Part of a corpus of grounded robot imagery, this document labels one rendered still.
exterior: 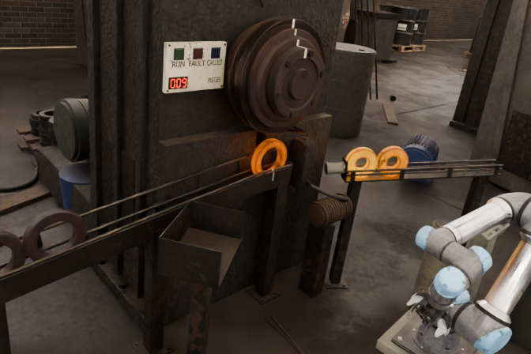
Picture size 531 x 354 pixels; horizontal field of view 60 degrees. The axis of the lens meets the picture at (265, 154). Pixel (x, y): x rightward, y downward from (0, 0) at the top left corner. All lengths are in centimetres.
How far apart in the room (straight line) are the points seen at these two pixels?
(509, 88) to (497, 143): 46
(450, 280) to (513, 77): 305
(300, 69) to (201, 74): 38
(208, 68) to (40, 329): 131
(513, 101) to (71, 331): 359
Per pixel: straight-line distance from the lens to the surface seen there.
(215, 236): 168
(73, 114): 280
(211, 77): 179
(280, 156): 202
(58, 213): 155
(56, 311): 234
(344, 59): 453
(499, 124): 433
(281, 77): 172
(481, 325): 174
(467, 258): 146
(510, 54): 430
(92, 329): 223
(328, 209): 216
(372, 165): 226
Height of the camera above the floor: 152
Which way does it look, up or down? 22 degrees down
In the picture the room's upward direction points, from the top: 7 degrees clockwise
